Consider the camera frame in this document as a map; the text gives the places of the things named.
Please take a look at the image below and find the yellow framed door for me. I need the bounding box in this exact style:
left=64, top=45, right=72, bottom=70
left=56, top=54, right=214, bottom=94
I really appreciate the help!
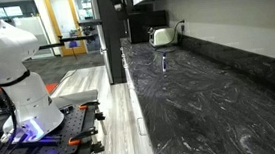
left=44, top=0, right=87, bottom=56

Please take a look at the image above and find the black toaster power cable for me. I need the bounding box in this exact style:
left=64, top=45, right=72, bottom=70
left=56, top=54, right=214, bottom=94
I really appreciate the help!
left=152, top=19, right=188, bottom=54

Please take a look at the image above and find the orange black clamp front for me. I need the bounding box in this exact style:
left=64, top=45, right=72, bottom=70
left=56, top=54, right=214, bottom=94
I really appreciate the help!
left=68, top=127, right=98, bottom=146

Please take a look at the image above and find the black camera tripod rig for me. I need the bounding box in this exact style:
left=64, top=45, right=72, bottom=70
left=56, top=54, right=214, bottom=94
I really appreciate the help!
left=39, top=19, right=103, bottom=50

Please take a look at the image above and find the silver drawer handle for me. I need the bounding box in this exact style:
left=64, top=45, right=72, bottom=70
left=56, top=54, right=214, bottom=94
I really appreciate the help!
left=137, top=118, right=147, bottom=136

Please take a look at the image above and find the orange black clamp rear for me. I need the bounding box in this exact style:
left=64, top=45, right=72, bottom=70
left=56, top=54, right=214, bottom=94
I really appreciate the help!
left=78, top=101, right=100, bottom=110

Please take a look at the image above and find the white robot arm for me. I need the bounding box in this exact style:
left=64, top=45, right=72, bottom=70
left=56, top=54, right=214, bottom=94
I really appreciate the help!
left=0, top=19, right=64, bottom=143

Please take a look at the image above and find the orange black clamp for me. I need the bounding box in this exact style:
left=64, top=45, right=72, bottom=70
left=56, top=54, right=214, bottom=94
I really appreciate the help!
left=68, top=127, right=98, bottom=146
left=78, top=101, right=100, bottom=110

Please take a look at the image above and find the purple white marker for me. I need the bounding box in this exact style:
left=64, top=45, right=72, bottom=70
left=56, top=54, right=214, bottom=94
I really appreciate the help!
left=162, top=52, right=167, bottom=73

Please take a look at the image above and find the black perforated mounting board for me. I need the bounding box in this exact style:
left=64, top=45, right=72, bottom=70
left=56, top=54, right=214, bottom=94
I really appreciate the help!
left=0, top=106, right=95, bottom=154

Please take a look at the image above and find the black refrigerator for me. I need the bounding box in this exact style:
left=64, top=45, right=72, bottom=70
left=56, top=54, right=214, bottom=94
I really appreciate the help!
left=92, top=0, right=127, bottom=84

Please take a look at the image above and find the black microwave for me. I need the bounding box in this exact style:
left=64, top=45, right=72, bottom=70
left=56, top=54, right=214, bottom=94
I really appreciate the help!
left=128, top=10, right=167, bottom=43

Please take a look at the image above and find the white toaster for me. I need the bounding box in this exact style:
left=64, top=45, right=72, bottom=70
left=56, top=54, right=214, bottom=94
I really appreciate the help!
left=148, top=27, right=178, bottom=47

